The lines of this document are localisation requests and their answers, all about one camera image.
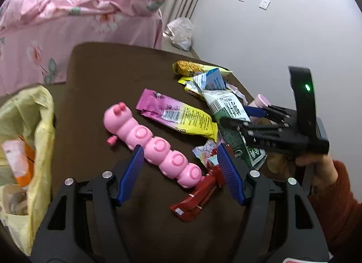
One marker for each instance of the long yellow snack packet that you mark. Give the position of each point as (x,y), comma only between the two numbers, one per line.
(189,67)

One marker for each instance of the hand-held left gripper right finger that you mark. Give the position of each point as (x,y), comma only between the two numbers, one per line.
(229,172)

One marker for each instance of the clear plastic bag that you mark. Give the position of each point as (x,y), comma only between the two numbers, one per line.
(179,32)

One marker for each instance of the person's right forearm red sleeve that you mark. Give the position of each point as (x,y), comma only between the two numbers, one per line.
(339,203)

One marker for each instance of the yellow bag-lined trash bin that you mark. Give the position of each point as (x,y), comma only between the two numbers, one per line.
(28,104)

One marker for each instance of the crumpled white pink wrapper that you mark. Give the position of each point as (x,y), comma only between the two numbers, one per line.
(234,90)

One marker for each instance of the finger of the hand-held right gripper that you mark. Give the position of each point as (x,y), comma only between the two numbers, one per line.
(240,125)
(254,111)

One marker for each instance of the pink cup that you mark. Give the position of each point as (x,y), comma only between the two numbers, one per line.
(260,100)

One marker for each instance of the small colourful candy wrapper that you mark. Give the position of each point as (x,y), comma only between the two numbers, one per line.
(206,152)

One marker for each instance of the green white milk packet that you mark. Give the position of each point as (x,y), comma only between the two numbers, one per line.
(226,104)

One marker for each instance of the person's right hand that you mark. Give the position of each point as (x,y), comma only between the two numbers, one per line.
(325,169)

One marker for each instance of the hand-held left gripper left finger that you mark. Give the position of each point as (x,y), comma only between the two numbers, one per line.
(133,172)

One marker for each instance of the bed with pink floral sheet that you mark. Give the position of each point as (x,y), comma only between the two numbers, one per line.
(56,47)

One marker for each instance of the pale pink packet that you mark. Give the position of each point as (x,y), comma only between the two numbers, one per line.
(12,155)

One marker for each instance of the yellow red-print wrapper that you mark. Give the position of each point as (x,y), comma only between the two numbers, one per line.
(192,89)

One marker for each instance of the pink caterpillar toy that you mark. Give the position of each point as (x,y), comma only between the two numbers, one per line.
(158,149)

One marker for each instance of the orange packet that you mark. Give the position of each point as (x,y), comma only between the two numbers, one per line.
(28,166)

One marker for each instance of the purple yellow snack wrapper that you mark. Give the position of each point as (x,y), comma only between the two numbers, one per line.
(181,115)

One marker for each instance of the red snack wrapper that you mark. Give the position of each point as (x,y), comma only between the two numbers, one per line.
(198,198)

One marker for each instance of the blue white wrapper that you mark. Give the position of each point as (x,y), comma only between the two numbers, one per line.
(212,80)

